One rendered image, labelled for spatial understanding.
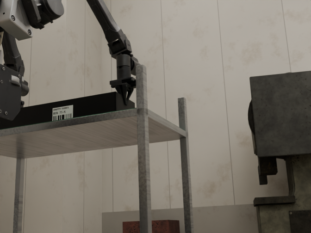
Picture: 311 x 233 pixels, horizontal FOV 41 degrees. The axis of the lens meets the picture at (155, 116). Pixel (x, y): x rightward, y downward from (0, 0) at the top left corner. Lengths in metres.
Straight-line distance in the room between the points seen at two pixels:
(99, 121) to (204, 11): 7.29
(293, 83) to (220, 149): 2.06
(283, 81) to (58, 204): 4.19
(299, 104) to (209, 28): 2.93
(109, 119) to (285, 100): 4.97
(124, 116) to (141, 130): 0.08
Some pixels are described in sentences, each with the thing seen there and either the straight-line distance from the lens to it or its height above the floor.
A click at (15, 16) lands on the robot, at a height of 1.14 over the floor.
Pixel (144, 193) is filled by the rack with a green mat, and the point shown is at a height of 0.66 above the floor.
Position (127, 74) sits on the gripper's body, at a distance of 1.66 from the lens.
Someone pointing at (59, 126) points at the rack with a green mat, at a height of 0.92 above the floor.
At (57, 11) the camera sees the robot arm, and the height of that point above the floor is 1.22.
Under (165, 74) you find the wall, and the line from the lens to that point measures 8.40.
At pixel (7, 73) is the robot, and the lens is 1.34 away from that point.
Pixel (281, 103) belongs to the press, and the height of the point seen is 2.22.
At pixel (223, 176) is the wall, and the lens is 7.60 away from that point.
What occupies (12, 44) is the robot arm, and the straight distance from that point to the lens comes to 1.97.
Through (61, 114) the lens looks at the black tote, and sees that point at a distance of 1.69.
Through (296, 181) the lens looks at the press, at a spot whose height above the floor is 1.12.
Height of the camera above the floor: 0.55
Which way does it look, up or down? 15 degrees up
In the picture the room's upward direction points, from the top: 2 degrees counter-clockwise
